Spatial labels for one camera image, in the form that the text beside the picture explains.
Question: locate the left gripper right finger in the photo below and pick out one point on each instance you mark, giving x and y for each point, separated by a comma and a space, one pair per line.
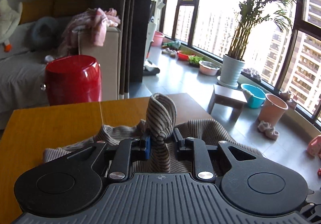
195, 151

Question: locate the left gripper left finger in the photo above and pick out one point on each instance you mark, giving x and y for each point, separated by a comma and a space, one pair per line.
129, 151

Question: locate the grey striped knit garment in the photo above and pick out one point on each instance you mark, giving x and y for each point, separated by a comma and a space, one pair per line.
161, 115

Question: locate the pink clothes pile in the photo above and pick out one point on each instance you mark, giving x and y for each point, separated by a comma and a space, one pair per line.
95, 20

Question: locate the small wooden stool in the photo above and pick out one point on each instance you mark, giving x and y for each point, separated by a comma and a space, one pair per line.
227, 97

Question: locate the teal plastic basin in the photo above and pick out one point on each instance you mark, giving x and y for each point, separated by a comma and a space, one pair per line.
255, 96

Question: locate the pink basin with plants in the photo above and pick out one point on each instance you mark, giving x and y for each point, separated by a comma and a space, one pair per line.
208, 68

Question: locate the white vacuum cleaner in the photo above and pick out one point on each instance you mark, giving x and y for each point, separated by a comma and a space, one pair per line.
149, 68

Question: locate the red round stool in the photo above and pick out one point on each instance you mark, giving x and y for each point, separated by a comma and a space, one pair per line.
73, 79

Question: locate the red plastic basin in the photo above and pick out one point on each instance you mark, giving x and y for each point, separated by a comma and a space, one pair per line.
184, 55

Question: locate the pink plastic bucket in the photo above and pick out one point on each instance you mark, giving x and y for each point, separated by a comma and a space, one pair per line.
157, 39

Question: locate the grey covered sofa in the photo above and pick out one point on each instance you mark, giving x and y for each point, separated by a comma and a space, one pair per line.
22, 70

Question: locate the grey neck pillow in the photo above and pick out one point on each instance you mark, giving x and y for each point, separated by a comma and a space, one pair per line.
44, 33

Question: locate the white potted plant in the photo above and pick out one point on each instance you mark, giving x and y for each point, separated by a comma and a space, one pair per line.
251, 13

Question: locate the white goose plush toy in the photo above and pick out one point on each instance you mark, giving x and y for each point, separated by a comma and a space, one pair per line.
10, 20

